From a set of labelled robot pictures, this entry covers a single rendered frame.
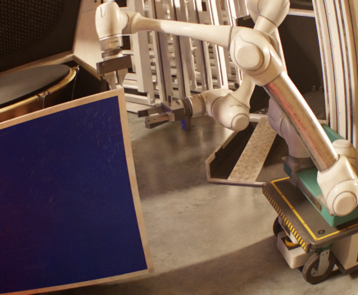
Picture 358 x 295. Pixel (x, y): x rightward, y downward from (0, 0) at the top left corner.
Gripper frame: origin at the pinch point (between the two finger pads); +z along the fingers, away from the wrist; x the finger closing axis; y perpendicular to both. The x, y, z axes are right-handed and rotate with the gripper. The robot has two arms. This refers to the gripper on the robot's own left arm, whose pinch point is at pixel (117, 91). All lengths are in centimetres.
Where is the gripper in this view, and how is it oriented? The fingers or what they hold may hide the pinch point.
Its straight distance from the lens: 192.9
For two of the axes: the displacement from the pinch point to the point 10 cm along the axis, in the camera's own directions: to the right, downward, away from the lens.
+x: 9.2, -2.3, 3.1
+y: 3.4, 1.3, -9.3
